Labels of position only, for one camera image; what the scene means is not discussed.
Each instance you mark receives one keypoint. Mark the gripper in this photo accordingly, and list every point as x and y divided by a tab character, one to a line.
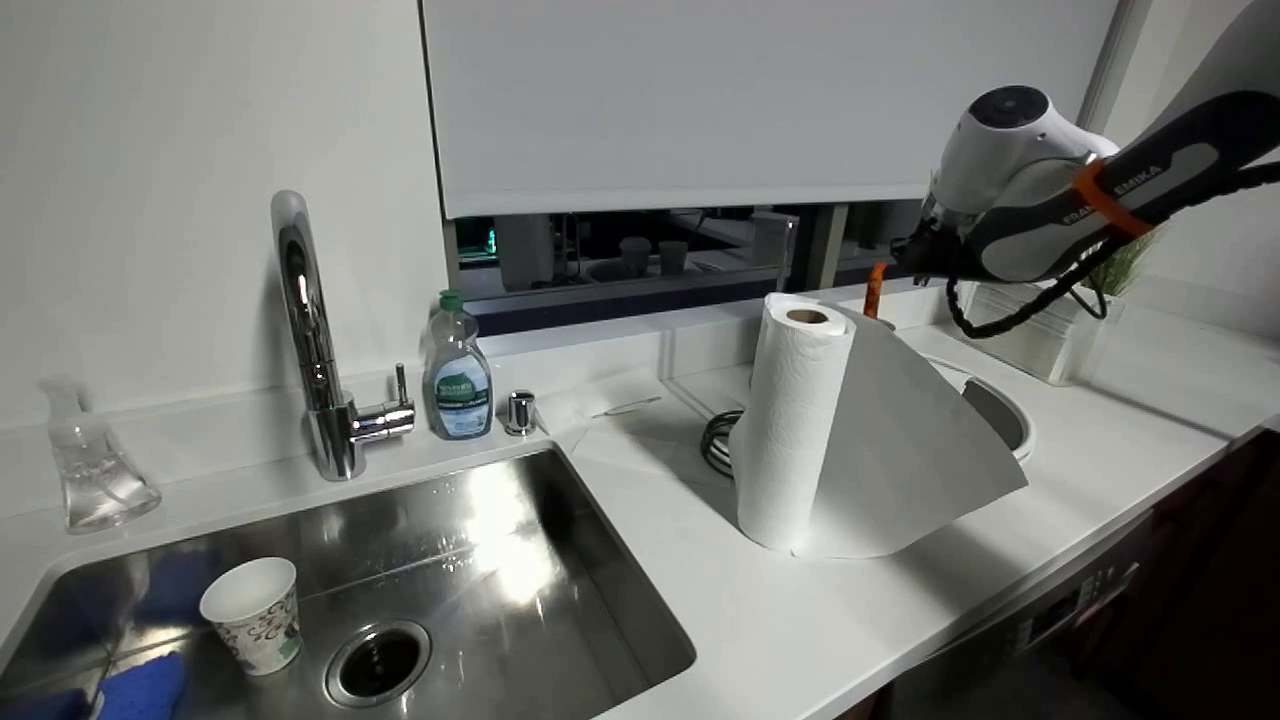
925	252

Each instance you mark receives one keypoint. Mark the paper towel roll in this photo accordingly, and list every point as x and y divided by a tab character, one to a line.
800	430

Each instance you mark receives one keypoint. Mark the chrome counter button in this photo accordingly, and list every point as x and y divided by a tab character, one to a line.
520	412

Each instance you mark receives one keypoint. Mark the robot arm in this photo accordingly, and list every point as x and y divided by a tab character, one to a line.
1020	170

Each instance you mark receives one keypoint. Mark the clear soap dispenser bottle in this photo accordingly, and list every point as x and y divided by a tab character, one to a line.
95	480

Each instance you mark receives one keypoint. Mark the dishwasher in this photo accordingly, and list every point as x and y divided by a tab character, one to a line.
1060	620

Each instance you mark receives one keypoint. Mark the window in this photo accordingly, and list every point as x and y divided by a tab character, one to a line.
620	270

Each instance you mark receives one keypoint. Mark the white window blind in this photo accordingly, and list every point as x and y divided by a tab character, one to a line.
750	100

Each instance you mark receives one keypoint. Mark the dish soap bottle green cap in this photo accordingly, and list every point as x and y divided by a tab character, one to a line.
458	385

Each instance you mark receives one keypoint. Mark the stainless steel sink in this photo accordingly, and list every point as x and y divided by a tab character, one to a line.
480	560

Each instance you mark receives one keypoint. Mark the blue sponge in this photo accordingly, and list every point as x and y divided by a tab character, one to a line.
145	690

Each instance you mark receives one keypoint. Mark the chrome kitchen tap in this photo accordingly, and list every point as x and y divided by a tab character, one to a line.
300	300

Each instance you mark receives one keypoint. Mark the white planter with green plant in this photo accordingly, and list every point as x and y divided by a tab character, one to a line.
1050	330

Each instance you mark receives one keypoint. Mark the chrome tap lever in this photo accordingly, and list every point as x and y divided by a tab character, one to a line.
385	420

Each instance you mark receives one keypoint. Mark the patterned paper cup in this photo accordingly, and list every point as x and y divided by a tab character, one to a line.
258	620

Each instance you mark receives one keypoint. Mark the sink drain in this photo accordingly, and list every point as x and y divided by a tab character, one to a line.
378	663

